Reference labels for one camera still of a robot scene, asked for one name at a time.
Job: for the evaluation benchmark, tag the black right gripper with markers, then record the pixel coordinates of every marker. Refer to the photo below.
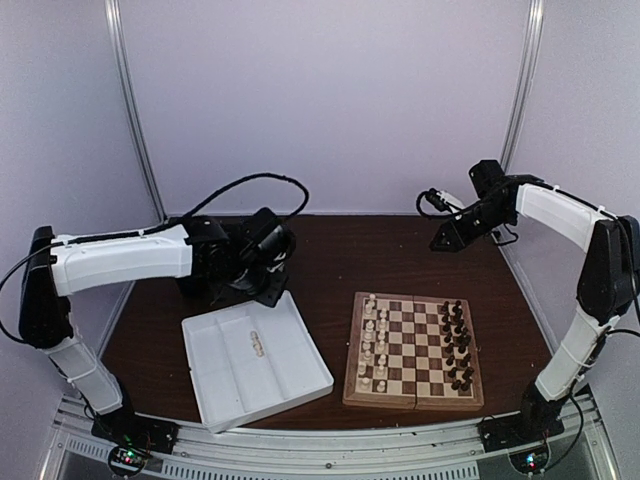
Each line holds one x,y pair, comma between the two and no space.
458,239

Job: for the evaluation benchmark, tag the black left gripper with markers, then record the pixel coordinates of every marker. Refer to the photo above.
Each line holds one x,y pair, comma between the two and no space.
272,295

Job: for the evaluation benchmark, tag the wooden chess board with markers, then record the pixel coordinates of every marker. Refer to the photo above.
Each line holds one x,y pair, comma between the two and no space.
414,374

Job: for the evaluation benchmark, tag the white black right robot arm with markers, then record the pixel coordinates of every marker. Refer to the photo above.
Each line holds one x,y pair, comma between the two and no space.
607,285

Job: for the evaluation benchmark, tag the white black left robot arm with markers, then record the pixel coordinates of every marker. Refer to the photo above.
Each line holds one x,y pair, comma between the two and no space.
199,252

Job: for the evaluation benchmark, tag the pile of white chess pieces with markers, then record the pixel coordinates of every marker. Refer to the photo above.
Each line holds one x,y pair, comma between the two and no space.
257,344

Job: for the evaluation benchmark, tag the row of dark chess pieces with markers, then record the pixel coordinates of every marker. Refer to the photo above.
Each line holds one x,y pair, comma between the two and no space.
456,353

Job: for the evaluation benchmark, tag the white compartment tray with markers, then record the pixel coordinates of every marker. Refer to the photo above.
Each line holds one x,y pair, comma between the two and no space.
234,387

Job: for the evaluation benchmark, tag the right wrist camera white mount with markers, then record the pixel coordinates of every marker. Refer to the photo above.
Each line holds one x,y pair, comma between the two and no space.
446,205

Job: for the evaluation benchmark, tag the right aluminium corner post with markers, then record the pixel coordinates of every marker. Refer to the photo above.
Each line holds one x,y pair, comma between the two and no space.
529,59

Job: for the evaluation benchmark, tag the aluminium corner post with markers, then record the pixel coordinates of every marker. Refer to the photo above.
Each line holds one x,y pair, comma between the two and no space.
116,32
529,59

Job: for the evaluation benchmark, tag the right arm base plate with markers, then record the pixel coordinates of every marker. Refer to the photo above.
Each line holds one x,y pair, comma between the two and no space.
510,431

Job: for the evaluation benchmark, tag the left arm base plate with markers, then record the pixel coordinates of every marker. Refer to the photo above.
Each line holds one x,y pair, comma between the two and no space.
142,433

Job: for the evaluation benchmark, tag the aluminium front frame rail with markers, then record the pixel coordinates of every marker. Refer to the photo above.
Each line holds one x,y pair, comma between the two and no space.
452,450

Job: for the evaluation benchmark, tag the left aluminium corner post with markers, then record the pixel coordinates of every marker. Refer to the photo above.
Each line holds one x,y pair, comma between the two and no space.
116,32

